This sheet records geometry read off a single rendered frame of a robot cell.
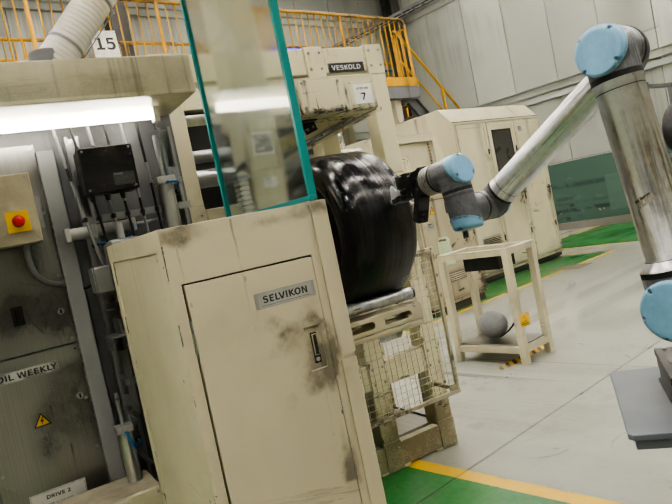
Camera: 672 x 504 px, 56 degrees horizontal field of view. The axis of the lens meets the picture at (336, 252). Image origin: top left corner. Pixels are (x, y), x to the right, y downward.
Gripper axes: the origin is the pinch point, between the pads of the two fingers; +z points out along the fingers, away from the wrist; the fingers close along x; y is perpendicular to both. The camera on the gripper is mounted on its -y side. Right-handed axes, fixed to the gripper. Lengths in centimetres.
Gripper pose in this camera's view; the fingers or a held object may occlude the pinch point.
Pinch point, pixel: (394, 204)
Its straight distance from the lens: 213.8
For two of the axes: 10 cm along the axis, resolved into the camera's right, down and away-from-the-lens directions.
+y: -2.6, -9.6, 0.5
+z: -4.7, 1.7, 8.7
